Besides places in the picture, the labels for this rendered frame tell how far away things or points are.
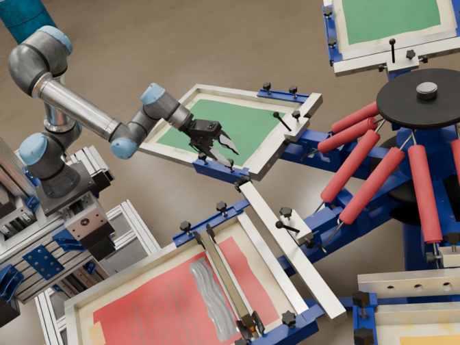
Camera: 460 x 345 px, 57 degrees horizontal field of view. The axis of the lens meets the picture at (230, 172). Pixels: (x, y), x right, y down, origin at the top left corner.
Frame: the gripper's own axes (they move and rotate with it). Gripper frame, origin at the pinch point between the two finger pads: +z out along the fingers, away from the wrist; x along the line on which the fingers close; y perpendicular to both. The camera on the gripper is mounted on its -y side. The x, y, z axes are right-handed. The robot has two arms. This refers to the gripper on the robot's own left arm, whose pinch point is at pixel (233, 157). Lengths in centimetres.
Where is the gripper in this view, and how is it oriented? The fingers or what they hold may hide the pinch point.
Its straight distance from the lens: 141.7
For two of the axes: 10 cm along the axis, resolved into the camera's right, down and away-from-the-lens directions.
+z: 7.6, 6.1, 2.5
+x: -5.0, 7.8, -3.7
